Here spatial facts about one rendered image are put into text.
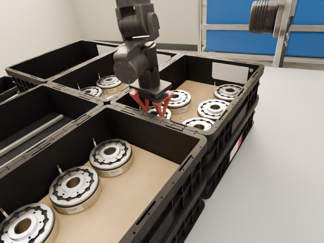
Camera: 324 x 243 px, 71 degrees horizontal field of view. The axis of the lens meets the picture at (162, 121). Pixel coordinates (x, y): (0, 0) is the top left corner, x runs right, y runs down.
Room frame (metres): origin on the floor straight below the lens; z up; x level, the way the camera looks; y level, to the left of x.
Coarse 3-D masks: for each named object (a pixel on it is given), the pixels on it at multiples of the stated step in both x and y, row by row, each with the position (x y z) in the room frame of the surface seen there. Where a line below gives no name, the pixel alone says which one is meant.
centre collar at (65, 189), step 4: (68, 176) 0.35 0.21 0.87; (72, 176) 0.35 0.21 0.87; (76, 176) 0.35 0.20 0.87; (80, 176) 0.34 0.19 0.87; (64, 180) 0.34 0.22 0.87; (68, 180) 0.34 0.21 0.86; (80, 180) 0.33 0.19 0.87; (84, 180) 0.33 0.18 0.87; (64, 184) 0.33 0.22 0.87; (80, 184) 0.32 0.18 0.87; (64, 188) 0.32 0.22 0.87; (68, 188) 0.32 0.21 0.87; (72, 188) 0.31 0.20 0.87; (76, 188) 0.31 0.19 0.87; (80, 188) 0.32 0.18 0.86; (68, 192) 0.31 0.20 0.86; (72, 192) 0.31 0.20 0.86
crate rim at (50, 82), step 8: (104, 56) 0.92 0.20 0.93; (176, 56) 0.82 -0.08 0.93; (88, 64) 0.85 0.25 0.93; (72, 72) 0.79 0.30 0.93; (56, 80) 0.74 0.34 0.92; (64, 88) 0.66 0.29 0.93; (72, 88) 0.65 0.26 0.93; (128, 88) 0.61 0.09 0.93; (88, 96) 0.59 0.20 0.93; (96, 96) 0.58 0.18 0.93; (112, 96) 0.57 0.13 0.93; (104, 104) 0.55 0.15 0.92
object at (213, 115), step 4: (208, 100) 0.60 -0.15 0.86; (212, 100) 0.60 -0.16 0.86; (216, 100) 0.59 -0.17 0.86; (220, 100) 0.59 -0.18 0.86; (200, 104) 0.58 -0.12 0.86; (204, 104) 0.59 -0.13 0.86; (208, 104) 0.58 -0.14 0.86; (224, 104) 0.57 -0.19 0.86; (228, 104) 0.56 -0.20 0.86; (200, 108) 0.56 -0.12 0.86; (204, 108) 0.56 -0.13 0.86; (224, 108) 0.54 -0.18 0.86; (200, 112) 0.54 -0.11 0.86; (204, 112) 0.54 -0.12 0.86; (208, 112) 0.53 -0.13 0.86; (220, 112) 0.53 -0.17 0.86; (204, 116) 0.52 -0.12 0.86; (208, 116) 0.52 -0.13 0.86; (212, 116) 0.52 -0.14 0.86; (216, 116) 0.51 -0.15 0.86
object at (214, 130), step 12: (216, 60) 0.75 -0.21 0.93; (228, 60) 0.73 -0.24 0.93; (252, 84) 0.56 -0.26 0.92; (120, 96) 0.56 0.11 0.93; (240, 96) 0.49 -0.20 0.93; (132, 108) 0.49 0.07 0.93; (228, 108) 0.44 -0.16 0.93; (168, 120) 0.42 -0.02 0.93; (216, 120) 0.40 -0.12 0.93; (228, 120) 0.42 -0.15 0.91; (204, 132) 0.37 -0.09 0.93; (216, 132) 0.37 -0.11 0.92
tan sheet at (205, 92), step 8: (184, 88) 0.75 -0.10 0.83; (192, 88) 0.75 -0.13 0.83; (200, 88) 0.74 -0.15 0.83; (208, 88) 0.73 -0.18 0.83; (192, 96) 0.69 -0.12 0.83; (200, 96) 0.68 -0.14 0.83; (208, 96) 0.68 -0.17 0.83; (192, 104) 0.64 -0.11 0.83; (192, 112) 0.59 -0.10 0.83; (176, 120) 0.56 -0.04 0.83; (184, 120) 0.56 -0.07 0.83
